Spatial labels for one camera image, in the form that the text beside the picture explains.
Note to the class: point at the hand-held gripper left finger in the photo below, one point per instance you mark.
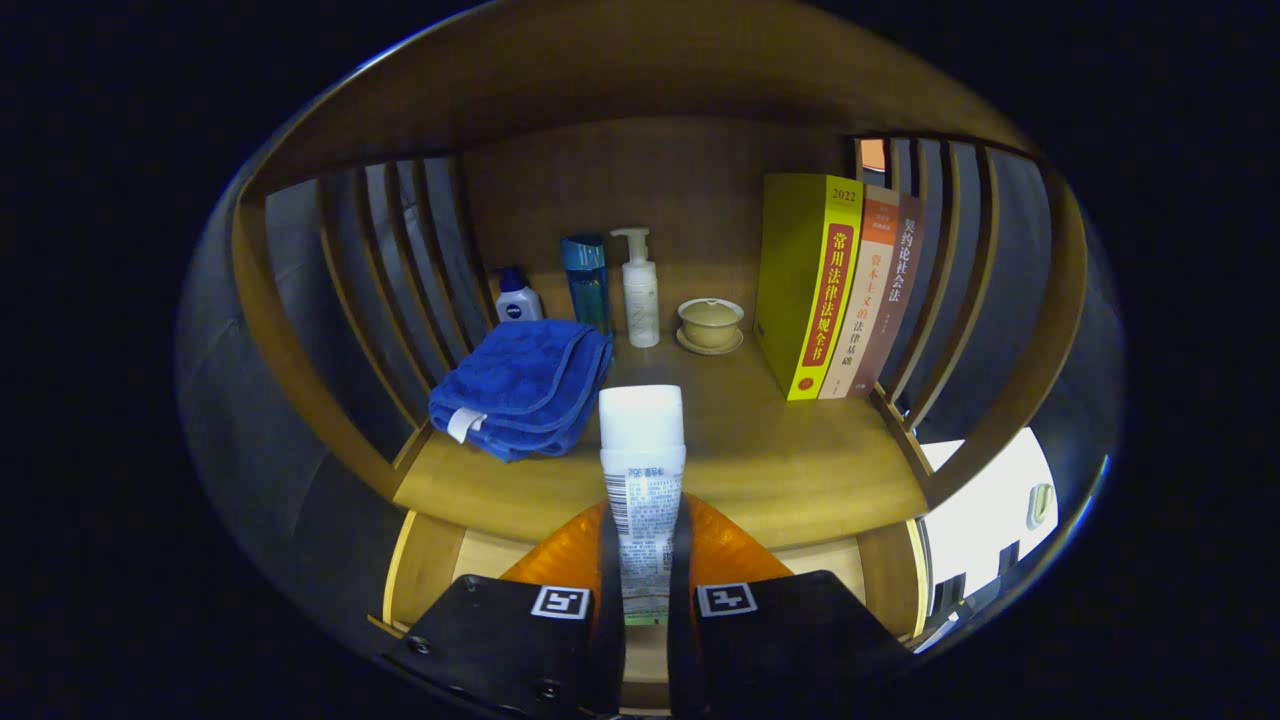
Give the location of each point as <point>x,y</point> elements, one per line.
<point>500,640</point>

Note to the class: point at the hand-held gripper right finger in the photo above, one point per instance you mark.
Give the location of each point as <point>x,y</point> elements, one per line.
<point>790,640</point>

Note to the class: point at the white tube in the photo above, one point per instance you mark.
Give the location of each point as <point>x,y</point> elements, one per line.
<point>642,470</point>

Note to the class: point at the wooden countertop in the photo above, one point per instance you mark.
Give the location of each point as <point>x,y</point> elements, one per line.
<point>780,450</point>

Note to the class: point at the wooden cabinet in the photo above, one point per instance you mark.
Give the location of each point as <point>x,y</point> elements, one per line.
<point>640,170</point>

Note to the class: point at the white table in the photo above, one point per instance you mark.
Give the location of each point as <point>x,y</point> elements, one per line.
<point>980,510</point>

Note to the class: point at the small black object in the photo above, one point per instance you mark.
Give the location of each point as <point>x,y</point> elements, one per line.
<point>1008,558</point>

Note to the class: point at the blue folded towel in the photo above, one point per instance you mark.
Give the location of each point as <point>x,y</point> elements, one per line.
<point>525,385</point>

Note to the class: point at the small yellowish object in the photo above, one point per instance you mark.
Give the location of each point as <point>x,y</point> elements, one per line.
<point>1040,505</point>

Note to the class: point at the beige saucer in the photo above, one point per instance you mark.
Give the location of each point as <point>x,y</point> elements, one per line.
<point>711,349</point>

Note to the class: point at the beige lidded tea cup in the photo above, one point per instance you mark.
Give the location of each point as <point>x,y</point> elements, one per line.
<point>711,318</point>

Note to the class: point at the small blue white bottle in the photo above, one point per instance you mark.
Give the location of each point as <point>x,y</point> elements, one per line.
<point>518,300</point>

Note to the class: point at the orange book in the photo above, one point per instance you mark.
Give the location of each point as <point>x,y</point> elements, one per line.
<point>868,290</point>

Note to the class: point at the yellow book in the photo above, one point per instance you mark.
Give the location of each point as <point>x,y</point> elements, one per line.
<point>800,280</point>

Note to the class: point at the teal bottle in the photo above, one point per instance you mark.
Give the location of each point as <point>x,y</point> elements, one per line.
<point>587,280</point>

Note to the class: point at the white pump bottle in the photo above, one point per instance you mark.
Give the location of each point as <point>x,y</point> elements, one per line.
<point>641,295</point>

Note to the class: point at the brown book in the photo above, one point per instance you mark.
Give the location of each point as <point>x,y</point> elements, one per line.
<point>900,270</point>

